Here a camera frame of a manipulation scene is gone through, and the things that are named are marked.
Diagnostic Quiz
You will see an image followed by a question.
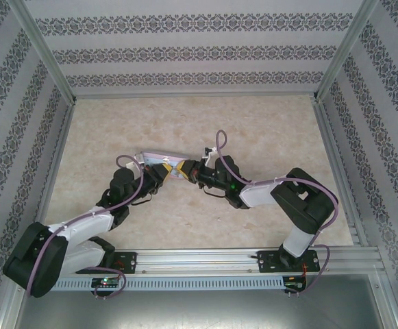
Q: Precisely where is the blue cartoon print tin box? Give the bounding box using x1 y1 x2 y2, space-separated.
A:
135 149 190 182

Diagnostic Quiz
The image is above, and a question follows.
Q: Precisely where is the small controller circuit board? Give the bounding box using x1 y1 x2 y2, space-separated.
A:
283 278 308 291
91 277 121 288

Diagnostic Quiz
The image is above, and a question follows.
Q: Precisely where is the grey metal shelf panel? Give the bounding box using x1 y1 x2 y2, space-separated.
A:
12 273 397 329

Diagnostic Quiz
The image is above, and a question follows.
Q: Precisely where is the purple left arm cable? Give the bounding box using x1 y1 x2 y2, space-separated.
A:
23 154 147 300

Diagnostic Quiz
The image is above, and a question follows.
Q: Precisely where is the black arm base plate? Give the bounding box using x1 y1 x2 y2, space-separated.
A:
256 249 319 274
99 251 138 276

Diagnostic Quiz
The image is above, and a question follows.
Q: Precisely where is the aluminium side frame rail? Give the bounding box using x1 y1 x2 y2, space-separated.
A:
313 98 382 248
27 99 77 241

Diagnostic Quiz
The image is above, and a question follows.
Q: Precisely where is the slotted grey cable duct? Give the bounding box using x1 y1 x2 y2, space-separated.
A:
53 276 286 291

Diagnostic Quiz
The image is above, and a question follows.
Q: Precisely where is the aluminium frame post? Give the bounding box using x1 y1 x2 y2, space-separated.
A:
9 0 76 103
313 0 381 102

